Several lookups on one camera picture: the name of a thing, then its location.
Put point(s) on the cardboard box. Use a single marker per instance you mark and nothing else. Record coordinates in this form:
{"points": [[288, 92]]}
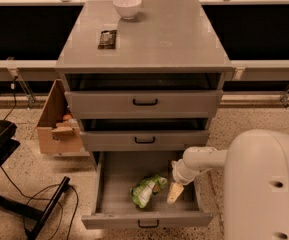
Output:
{"points": [[54, 134]]}

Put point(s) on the bottom grey drawer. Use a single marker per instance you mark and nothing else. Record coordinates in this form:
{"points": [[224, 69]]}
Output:
{"points": [[119, 172]]}

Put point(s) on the white ceramic bowl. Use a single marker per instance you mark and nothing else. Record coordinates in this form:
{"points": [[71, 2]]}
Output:
{"points": [[127, 9]]}

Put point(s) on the black chair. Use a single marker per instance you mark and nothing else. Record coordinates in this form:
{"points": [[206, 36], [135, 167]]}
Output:
{"points": [[38, 208]]}

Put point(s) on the middle grey drawer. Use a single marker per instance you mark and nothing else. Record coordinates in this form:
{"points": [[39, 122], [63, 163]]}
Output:
{"points": [[143, 134]]}

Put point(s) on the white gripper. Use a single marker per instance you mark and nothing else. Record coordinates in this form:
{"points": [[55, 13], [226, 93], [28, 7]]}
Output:
{"points": [[181, 175]]}

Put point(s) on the grey drawer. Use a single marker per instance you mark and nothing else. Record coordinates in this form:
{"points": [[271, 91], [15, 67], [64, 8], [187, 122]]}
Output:
{"points": [[119, 172], [143, 134], [143, 104]]}

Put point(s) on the grey drawer cabinet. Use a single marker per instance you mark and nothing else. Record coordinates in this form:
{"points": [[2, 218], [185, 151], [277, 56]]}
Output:
{"points": [[169, 46]]}

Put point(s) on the green rice chip bag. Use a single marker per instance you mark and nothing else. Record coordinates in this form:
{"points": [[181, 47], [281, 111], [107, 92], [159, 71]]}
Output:
{"points": [[146, 189]]}

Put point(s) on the grey metal railing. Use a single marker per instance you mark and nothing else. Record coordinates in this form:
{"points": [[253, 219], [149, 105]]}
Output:
{"points": [[20, 67]]}

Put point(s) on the orange ball in box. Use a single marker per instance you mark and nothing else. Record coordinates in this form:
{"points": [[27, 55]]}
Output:
{"points": [[67, 117]]}

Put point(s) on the dark snack packet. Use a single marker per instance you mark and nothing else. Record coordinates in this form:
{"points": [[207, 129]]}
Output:
{"points": [[107, 39]]}

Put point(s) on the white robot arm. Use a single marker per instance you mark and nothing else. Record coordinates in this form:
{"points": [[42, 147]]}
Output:
{"points": [[256, 183]]}

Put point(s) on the top grey drawer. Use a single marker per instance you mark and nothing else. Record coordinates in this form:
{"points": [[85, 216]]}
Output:
{"points": [[143, 104]]}

